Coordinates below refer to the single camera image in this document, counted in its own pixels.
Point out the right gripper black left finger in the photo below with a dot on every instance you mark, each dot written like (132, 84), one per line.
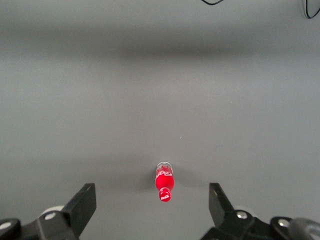
(80, 207)

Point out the red cola bottle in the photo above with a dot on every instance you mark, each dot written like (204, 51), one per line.
(164, 181)

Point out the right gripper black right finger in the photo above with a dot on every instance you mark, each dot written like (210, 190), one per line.
(222, 212)

